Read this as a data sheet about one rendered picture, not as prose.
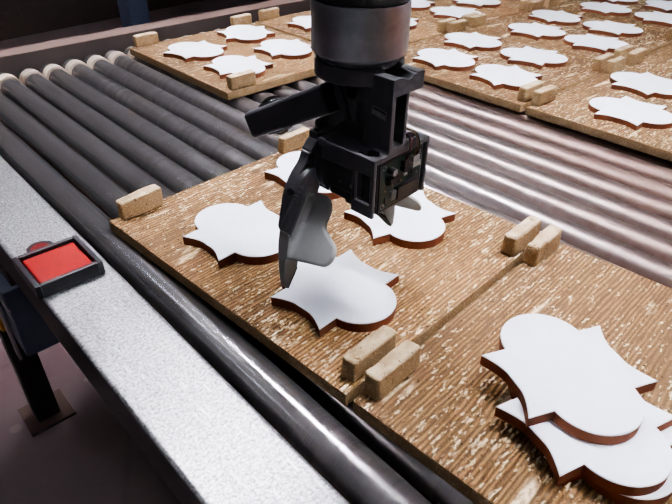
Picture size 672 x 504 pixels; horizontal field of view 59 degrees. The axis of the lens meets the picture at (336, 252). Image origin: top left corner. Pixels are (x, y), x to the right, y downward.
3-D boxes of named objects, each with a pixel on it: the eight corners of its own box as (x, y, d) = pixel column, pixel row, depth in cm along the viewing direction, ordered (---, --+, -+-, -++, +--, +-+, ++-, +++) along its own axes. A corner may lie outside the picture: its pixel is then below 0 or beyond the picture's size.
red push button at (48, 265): (44, 294, 65) (40, 284, 64) (25, 270, 69) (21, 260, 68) (96, 272, 68) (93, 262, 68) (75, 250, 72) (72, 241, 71)
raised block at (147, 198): (124, 222, 74) (120, 203, 72) (117, 217, 75) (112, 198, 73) (165, 205, 77) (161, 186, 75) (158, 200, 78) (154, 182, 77)
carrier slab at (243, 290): (345, 407, 51) (345, 395, 50) (111, 231, 75) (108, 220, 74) (541, 246, 72) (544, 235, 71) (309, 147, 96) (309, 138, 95)
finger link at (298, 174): (279, 232, 50) (322, 135, 48) (267, 224, 50) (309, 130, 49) (311, 241, 53) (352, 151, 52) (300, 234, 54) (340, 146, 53)
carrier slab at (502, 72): (519, 113, 108) (523, 90, 105) (364, 62, 133) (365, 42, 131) (613, 72, 127) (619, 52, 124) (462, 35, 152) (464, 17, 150)
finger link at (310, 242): (301, 308, 49) (348, 207, 48) (255, 277, 52) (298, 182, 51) (322, 310, 51) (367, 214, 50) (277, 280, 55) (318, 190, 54)
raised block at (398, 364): (377, 404, 50) (379, 382, 48) (361, 393, 51) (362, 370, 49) (420, 367, 53) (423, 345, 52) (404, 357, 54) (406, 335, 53)
